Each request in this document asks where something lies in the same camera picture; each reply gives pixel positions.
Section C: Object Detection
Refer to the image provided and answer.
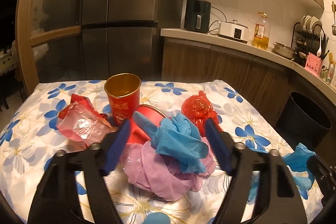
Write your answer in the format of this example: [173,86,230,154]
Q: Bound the red translucent plastic bag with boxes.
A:
[56,94,117,147]

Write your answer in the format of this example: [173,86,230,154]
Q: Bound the pink utensil holder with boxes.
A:
[305,53,322,77]

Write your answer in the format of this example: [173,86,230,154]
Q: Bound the blue rubber glove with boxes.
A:
[144,112,209,174]
[245,141,321,204]

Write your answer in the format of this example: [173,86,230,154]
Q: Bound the wooden framed glass door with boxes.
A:
[15,0,85,94]

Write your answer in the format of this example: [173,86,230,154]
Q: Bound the cooking oil bottle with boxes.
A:
[252,12,270,50]

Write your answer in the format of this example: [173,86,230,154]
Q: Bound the lilac plastic bag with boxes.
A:
[120,141,216,201]

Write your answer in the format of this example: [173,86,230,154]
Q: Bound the black dish rack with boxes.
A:
[291,15,329,67]

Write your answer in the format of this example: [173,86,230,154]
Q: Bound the steel bowl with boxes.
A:
[272,43,296,60]

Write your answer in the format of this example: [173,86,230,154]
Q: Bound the lying red paper cup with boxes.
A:
[127,104,167,144]

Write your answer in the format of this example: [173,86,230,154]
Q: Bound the black air fryer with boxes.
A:
[184,0,211,34]

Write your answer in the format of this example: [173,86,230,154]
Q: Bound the upright red paper cup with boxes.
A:
[104,73,141,126]

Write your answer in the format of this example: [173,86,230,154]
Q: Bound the dark grey refrigerator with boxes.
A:
[81,0,183,80]

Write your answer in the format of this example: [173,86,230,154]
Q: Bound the white rice cooker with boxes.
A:
[218,20,249,44]

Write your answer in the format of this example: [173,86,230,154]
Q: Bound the hanging steel spatula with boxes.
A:
[331,1,336,36]

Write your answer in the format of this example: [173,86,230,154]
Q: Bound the black trash bin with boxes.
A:
[275,92,332,151]

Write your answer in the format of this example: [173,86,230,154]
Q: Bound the crumpled red plastic wrapper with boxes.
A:
[181,90,221,137]

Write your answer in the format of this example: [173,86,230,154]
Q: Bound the white kitchen countertop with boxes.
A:
[161,28,335,103]

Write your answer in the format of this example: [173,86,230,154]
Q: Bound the wooden lower cabinets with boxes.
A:
[162,38,335,164]

